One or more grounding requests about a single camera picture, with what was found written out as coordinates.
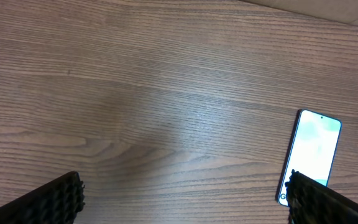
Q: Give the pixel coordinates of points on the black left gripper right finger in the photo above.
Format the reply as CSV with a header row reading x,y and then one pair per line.
x,y
313,203

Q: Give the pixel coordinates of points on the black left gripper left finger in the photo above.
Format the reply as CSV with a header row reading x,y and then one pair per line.
x,y
58,201

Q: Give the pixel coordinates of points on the Samsung Galaxy smartphone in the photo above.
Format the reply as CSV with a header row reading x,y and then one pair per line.
x,y
311,149

